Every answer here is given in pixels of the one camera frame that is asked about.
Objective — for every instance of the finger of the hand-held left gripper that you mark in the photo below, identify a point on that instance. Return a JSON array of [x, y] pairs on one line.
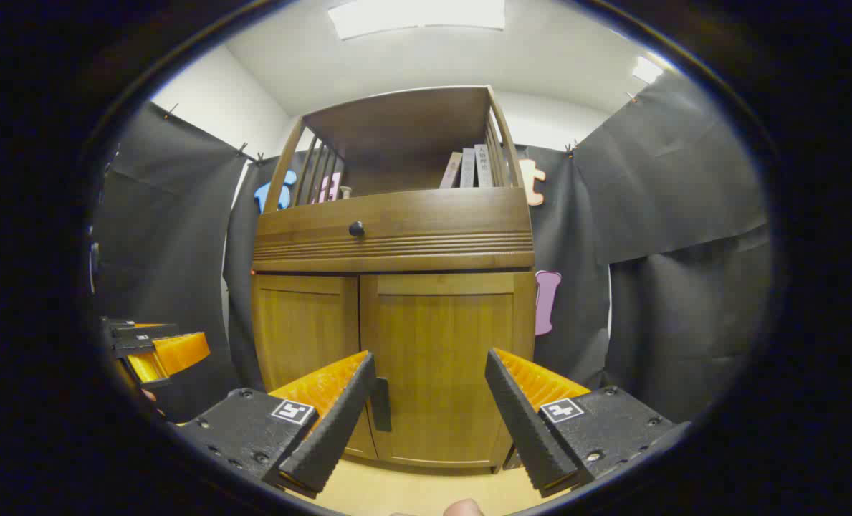
[[142, 367], [142, 340]]

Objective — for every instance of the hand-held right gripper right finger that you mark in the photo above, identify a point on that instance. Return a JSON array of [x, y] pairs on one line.
[[526, 430]]

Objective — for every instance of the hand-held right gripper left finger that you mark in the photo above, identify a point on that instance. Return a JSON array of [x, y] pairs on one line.
[[332, 430]]

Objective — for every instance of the wooden cabinet door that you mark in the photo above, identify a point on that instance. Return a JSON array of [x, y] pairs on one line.
[[304, 330], [440, 337]]

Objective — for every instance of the wooden double-door shoe cabinet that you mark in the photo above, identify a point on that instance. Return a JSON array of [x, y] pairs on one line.
[[397, 129]]

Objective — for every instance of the wooden cabinet drawer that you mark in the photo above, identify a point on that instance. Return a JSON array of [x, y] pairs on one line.
[[433, 222]]

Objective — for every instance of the black round drawer knob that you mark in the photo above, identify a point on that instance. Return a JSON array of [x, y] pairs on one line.
[[356, 228]]

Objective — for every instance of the pink book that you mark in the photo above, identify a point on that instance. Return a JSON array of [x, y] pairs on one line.
[[451, 170]]

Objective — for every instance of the small ceiling light panel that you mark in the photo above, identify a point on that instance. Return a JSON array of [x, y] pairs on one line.
[[646, 69]]

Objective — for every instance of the large ceiling light panel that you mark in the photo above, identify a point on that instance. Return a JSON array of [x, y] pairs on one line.
[[418, 16]]

